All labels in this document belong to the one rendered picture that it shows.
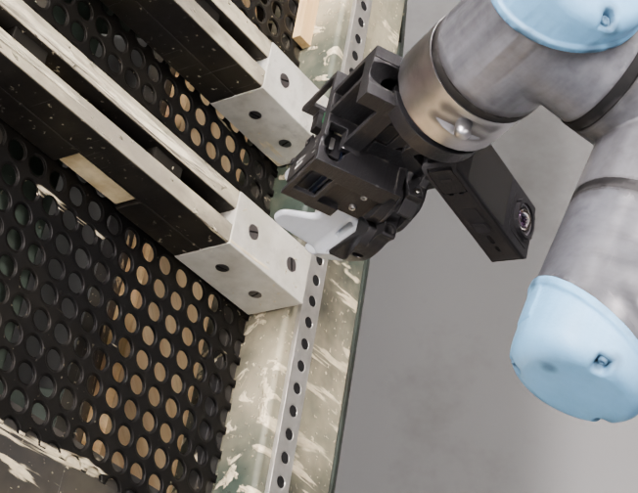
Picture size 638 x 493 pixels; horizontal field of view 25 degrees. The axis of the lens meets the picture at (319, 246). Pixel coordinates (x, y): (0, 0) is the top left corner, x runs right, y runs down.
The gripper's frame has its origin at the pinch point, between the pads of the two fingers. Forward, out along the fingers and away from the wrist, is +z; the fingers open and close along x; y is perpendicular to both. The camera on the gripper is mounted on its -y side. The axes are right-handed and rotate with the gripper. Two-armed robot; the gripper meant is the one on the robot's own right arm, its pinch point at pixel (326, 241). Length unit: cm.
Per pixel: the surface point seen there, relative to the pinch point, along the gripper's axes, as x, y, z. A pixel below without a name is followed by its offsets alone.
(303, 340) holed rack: -13.2, -15.3, 39.9
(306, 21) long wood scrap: -54, -8, 43
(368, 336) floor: -61, -57, 118
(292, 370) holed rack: -9.3, -14.5, 39.4
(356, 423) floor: -45, -58, 118
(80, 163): -14.9, 14.1, 28.2
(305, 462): -1.8, -19.3, 42.3
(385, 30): -60, -18, 44
